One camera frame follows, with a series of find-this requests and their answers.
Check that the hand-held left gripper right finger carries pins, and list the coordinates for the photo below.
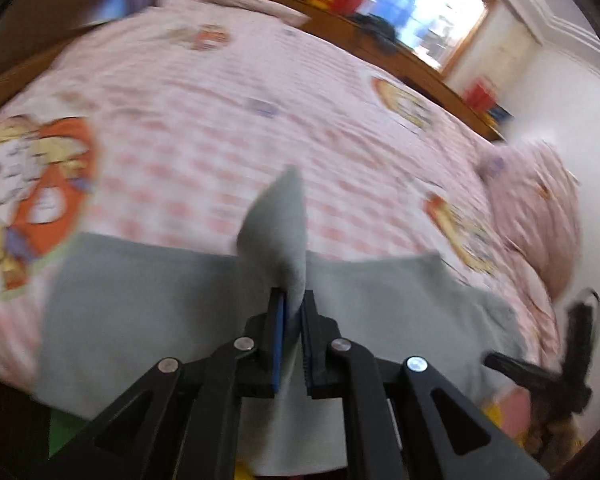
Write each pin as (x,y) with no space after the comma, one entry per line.
(306,335)

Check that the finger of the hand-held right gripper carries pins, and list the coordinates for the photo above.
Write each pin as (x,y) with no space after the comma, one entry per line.
(525,370)
(580,350)

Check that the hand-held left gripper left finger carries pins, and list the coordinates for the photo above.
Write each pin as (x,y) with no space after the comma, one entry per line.
(278,330)

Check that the grey pants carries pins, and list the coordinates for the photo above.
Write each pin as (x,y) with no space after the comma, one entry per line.
(140,320)

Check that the pink pillow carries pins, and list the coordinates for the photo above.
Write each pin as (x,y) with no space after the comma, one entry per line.
(535,210)
(240,2)

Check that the pink checked printed bedsheet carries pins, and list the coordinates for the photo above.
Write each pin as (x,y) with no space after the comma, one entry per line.
(230,125)

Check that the green item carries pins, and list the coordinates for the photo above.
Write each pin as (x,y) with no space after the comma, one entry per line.
(62,432)

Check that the blue and yellow item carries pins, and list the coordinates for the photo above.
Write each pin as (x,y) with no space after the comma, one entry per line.
(499,116)

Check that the small red box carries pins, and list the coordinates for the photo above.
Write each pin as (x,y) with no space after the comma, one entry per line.
(479,95)

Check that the wooden headboard shelf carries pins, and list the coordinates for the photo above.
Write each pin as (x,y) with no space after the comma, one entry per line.
(410,67)

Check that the dark cloth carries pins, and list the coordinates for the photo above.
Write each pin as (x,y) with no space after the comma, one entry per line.
(377,32)

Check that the window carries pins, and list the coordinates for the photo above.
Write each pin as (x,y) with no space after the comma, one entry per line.
(430,10)

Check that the brown wooden headboard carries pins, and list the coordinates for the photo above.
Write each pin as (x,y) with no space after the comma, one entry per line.
(55,5)

